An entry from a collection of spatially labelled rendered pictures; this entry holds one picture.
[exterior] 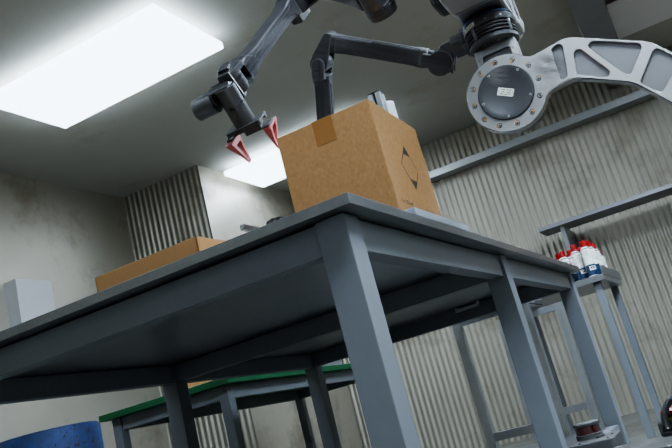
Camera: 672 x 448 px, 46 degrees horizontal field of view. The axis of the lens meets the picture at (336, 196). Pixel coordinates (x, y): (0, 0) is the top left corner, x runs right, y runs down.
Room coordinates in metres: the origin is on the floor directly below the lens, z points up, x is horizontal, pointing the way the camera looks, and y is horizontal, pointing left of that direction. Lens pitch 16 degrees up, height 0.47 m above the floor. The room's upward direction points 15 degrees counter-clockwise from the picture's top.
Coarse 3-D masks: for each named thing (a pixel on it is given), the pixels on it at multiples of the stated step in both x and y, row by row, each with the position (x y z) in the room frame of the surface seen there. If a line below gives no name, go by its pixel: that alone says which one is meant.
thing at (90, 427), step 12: (36, 432) 4.11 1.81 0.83; (48, 432) 4.11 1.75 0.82; (60, 432) 4.14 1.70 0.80; (72, 432) 4.18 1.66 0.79; (84, 432) 4.24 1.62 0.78; (96, 432) 4.34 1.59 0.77; (0, 444) 4.14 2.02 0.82; (12, 444) 4.10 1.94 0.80; (24, 444) 4.09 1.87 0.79; (36, 444) 4.09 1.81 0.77; (48, 444) 4.11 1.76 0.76; (60, 444) 4.14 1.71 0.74; (72, 444) 4.17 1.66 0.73; (84, 444) 4.23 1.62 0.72; (96, 444) 4.32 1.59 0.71
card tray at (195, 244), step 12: (192, 240) 1.42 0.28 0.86; (204, 240) 1.44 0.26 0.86; (216, 240) 1.48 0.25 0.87; (156, 252) 1.46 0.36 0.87; (168, 252) 1.45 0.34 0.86; (180, 252) 1.44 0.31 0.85; (192, 252) 1.43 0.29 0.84; (132, 264) 1.48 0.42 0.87; (144, 264) 1.47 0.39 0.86; (156, 264) 1.46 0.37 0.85; (108, 276) 1.51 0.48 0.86; (120, 276) 1.50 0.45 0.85; (132, 276) 1.49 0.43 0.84
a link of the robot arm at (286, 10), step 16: (288, 0) 1.94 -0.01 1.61; (272, 16) 1.93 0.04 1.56; (288, 16) 1.95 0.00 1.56; (304, 16) 2.01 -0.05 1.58; (256, 32) 1.92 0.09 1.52; (272, 32) 1.90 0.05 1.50; (256, 48) 1.86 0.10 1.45; (240, 64) 1.82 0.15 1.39; (256, 64) 1.86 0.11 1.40; (240, 80) 1.82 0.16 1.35
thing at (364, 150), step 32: (320, 128) 1.64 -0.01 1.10; (352, 128) 1.61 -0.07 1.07; (384, 128) 1.64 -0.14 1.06; (288, 160) 1.68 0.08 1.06; (320, 160) 1.65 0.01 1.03; (352, 160) 1.62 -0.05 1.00; (384, 160) 1.59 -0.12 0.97; (416, 160) 1.80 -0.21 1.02; (320, 192) 1.66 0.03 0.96; (352, 192) 1.63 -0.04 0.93; (384, 192) 1.60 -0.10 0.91; (416, 192) 1.73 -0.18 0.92
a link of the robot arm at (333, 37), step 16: (336, 32) 2.25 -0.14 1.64; (320, 48) 2.23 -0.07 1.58; (336, 48) 2.23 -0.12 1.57; (352, 48) 2.23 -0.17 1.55; (368, 48) 2.22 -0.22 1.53; (384, 48) 2.21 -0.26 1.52; (400, 48) 2.20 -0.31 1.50; (416, 48) 2.20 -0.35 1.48; (416, 64) 2.21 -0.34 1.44; (432, 64) 2.18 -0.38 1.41; (448, 64) 2.17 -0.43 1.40
